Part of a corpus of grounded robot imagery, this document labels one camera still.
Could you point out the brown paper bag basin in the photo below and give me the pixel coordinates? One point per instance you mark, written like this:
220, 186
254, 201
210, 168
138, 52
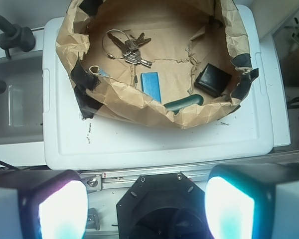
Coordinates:
157, 63

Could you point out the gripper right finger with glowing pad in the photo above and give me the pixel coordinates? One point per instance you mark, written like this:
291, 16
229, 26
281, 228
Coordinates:
253, 201

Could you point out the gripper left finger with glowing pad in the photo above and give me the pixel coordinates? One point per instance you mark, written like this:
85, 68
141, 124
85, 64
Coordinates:
42, 204

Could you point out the bunch of silver keys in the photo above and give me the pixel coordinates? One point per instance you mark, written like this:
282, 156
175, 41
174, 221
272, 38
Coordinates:
130, 48

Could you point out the white plastic tray lid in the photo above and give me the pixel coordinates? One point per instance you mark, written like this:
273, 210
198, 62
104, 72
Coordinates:
71, 142

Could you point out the black faucet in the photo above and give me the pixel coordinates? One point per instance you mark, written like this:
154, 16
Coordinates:
13, 35

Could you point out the dark green marker pen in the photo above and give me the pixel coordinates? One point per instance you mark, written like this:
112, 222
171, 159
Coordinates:
177, 105

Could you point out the blue sponge block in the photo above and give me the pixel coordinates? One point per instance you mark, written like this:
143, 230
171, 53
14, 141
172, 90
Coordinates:
150, 85

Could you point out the black square box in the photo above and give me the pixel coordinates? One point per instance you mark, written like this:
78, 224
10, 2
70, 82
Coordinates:
212, 80

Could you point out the silver corner bracket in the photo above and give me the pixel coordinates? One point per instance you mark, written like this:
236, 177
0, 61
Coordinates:
93, 220

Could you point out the aluminium extrusion rail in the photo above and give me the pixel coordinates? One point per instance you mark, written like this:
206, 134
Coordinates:
139, 178

